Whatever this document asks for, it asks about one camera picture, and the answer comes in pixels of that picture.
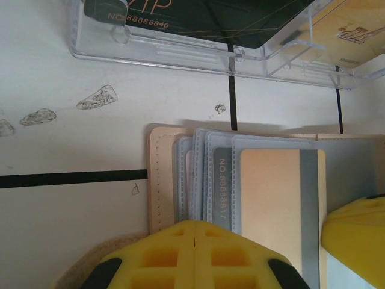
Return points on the orange card in tray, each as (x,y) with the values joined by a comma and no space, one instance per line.
(346,18)

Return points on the clear acrylic organizer box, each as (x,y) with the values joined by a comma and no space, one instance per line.
(180,49)

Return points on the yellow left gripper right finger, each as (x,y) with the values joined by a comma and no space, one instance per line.
(228,247)

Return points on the dark green VIP card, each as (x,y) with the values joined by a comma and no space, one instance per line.
(210,18)

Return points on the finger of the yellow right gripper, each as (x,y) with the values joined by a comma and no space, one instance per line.
(367,212)
(358,250)

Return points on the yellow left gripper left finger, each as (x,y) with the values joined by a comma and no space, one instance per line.
(162,247)

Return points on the gold card with grey stripe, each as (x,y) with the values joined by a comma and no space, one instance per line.
(270,195)

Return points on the beige leather card holder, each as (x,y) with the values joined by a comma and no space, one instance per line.
(159,180)

